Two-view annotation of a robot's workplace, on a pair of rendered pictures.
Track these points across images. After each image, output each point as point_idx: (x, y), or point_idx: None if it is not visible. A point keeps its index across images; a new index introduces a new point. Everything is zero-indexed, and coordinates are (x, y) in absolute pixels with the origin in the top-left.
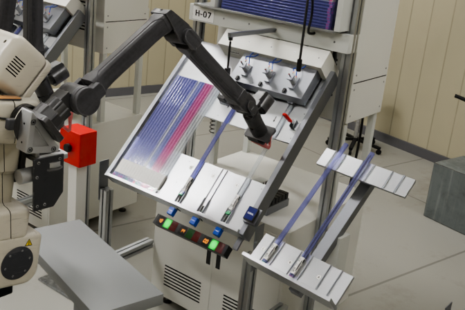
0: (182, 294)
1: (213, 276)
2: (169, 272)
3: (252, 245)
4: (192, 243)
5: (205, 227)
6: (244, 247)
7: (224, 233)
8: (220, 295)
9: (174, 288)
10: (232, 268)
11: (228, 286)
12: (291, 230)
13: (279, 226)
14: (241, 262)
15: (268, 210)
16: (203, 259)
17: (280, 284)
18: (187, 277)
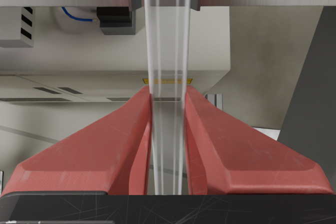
0: (41, 101)
1: (77, 95)
2: (3, 99)
3: (136, 83)
4: (7, 91)
5: (11, 84)
6: (118, 85)
7: (61, 83)
8: (101, 98)
9: (25, 101)
10: (107, 91)
11: (109, 96)
12: (225, 55)
13: (192, 58)
14: (120, 89)
15: (134, 24)
16: (46, 93)
17: (206, 89)
18: (35, 98)
